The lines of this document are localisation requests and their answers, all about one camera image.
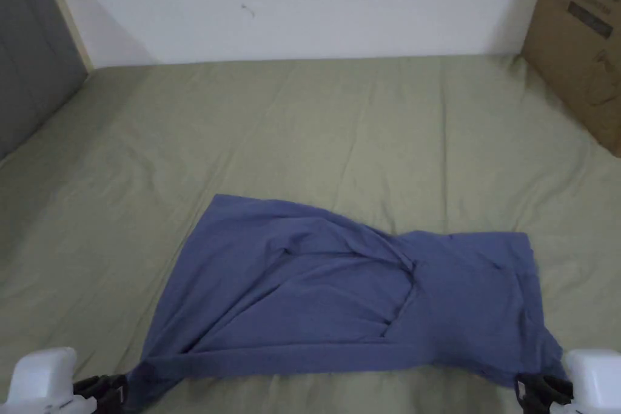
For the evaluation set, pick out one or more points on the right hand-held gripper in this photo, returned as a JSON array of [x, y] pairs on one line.
[[594, 380]]

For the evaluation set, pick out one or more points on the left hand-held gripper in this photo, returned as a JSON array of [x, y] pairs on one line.
[[43, 380]]

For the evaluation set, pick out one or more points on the dark blue shirt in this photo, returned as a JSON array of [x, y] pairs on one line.
[[339, 297]]

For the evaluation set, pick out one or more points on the bed with pale green sheet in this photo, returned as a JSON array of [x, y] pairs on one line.
[[301, 132]]

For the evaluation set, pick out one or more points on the grey padded headboard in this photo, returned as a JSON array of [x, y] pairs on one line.
[[34, 55]]

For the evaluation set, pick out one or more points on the brown cardboard carton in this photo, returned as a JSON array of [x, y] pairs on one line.
[[577, 40]]

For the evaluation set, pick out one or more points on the pale wooden headboard frame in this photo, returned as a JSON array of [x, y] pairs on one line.
[[68, 11]]

